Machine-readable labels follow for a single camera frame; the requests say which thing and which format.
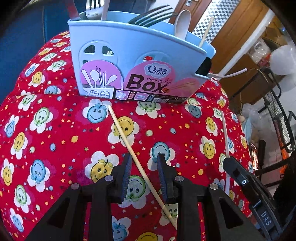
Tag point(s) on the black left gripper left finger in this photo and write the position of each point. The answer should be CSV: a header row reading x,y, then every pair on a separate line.
x,y
121,174

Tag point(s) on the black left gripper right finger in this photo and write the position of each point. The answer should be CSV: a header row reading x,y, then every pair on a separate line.
x,y
170,187

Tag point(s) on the wooden chopstick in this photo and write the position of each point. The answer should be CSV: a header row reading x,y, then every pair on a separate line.
x,y
227,183
105,7
140,168
206,31

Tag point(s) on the silver fork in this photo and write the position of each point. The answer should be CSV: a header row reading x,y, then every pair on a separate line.
x,y
153,16
94,9

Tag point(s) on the blue kitchen counter cabinet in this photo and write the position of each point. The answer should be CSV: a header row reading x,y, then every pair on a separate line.
x,y
35,48

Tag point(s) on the red smiley flower tablecloth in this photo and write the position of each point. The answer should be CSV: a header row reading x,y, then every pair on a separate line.
x,y
50,141

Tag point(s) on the black metal rack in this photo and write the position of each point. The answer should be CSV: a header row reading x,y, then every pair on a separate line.
x,y
280,119

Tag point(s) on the light blue chopsticks box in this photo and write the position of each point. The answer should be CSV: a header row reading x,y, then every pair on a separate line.
x,y
116,60

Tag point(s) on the white plastic spoon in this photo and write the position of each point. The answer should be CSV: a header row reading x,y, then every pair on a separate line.
x,y
181,25

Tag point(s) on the white plastic bag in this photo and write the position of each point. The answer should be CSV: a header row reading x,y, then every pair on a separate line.
x,y
282,60

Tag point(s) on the brown wooden door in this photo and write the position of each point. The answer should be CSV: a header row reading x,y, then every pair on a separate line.
x,y
234,22

